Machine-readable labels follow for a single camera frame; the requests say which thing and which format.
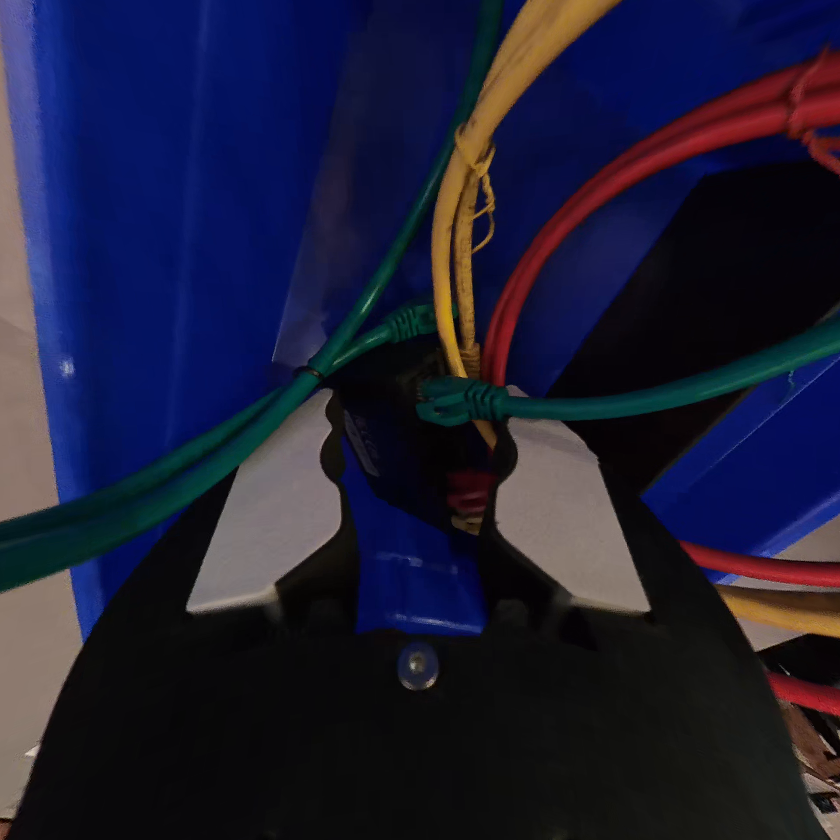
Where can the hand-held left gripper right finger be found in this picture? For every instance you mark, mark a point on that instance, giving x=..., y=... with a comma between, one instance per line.
x=564, y=518

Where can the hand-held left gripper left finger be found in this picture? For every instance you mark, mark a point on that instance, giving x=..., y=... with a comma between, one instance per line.
x=262, y=525

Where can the black network switch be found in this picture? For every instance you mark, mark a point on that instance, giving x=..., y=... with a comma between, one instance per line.
x=407, y=459

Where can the yellow twist tie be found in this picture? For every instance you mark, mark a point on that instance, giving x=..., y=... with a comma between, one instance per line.
x=489, y=197

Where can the blue divided plastic bin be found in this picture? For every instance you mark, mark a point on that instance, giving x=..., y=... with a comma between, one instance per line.
x=164, y=197

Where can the black twist tie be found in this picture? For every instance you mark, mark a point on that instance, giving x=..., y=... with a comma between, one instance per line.
x=308, y=373

